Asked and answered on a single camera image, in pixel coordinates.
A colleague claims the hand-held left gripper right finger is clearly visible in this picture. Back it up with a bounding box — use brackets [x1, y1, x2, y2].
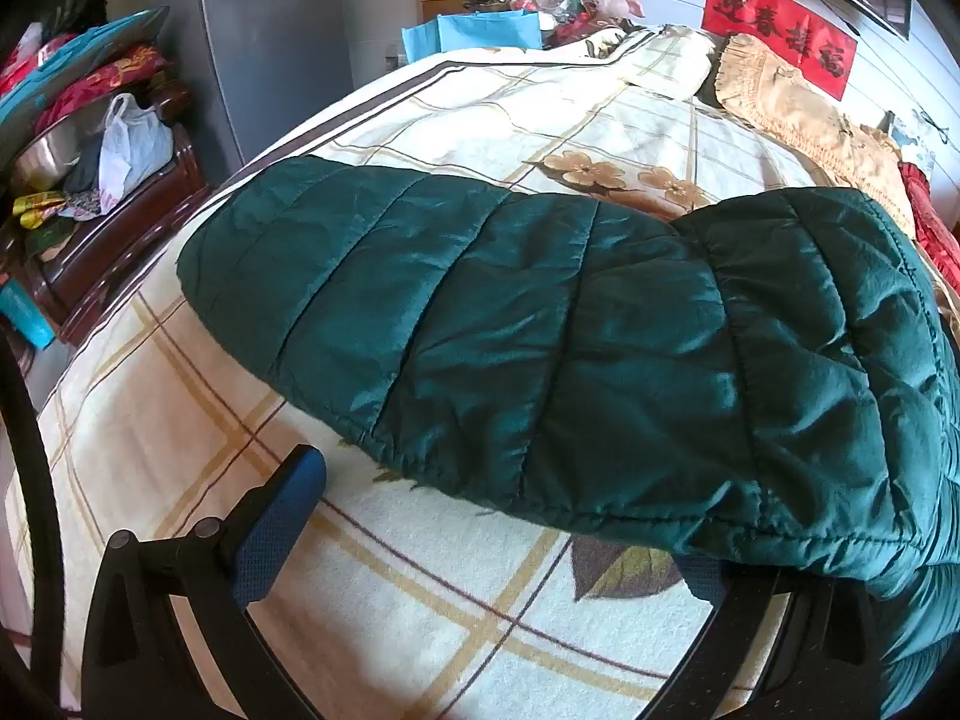
[637, 555, 883, 720]

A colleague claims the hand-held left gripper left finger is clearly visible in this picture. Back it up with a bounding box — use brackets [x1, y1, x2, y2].
[79, 444, 329, 720]

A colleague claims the green quilted jacket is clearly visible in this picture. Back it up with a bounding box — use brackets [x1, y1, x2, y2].
[174, 156, 960, 720]

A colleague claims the cream floral checked blanket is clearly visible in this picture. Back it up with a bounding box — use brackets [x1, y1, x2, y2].
[7, 26, 931, 720]

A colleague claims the dark wooden nightstand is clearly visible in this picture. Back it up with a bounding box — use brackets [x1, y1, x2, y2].
[0, 79, 215, 350]

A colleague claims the teal box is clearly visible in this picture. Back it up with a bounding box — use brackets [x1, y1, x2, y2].
[0, 279, 57, 350]

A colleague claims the yellow green packet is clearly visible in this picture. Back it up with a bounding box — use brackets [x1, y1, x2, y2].
[11, 191, 68, 230]

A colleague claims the white plastic bag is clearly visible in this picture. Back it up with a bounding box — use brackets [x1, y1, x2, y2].
[97, 92, 175, 215]

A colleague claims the red frilled pillow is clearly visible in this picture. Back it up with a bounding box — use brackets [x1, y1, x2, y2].
[898, 161, 960, 293]

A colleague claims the metal bowl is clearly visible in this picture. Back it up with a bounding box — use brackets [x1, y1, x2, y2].
[9, 101, 113, 192]

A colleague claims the golden frilled pillow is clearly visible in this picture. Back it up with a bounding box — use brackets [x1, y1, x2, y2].
[712, 31, 917, 237]

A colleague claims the red floral cushion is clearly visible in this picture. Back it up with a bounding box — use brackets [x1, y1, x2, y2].
[34, 43, 170, 132]

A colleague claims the folded cream checked quilt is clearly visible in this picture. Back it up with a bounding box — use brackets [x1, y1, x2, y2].
[585, 26, 717, 98]

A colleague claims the pink plush pig toy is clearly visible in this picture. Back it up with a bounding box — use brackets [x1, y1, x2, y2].
[581, 0, 646, 35]

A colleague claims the black cable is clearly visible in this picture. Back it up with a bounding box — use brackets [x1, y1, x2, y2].
[0, 330, 67, 720]

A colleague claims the red wall banner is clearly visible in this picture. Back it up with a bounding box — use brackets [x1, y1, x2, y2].
[701, 0, 858, 100]

